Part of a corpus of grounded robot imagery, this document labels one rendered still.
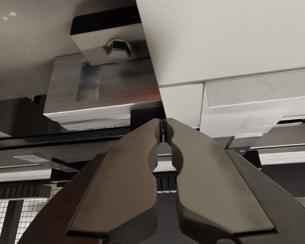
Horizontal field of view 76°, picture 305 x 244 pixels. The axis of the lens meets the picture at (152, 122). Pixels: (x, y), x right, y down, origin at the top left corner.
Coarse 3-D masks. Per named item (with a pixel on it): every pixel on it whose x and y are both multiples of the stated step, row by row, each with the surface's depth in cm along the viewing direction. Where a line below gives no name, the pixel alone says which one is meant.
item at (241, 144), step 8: (232, 136) 26; (240, 136) 25; (248, 136) 25; (256, 136) 25; (232, 144) 28; (240, 144) 28; (248, 144) 28; (240, 152) 32; (248, 152) 39; (256, 152) 38; (248, 160) 38; (256, 160) 38
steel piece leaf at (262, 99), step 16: (224, 80) 14; (240, 80) 14; (256, 80) 14; (272, 80) 14; (288, 80) 13; (304, 80) 13; (208, 96) 14; (224, 96) 14; (240, 96) 14; (256, 96) 13; (272, 96) 13; (288, 96) 13; (304, 96) 13; (208, 112) 19; (224, 112) 19; (240, 112) 19; (256, 112) 19; (272, 112) 19; (208, 128) 23; (224, 128) 23
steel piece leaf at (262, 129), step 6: (258, 126) 23; (264, 126) 23; (270, 126) 23; (204, 132) 24; (210, 132) 24; (216, 132) 24; (222, 132) 24; (228, 132) 24; (234, 132) 24; (240, 132) 24; (246, 132) 24; (252, 132) 24; (258, 132) 25; (264, 132) 25
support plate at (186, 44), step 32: (160, 0) 9; (192, 0) 9; (224, 0) 9; (256, 0) 9; (288, 0) 9; (160, 32) 10; (192, 32) 10; (224, 32) 11; (256, 32) 11; (288, 32) 11; (160, 64) 13; (192, 64) 13; (224, 64) 13; (256, 64) 13; (288, 64) 13; (192, 96) 16
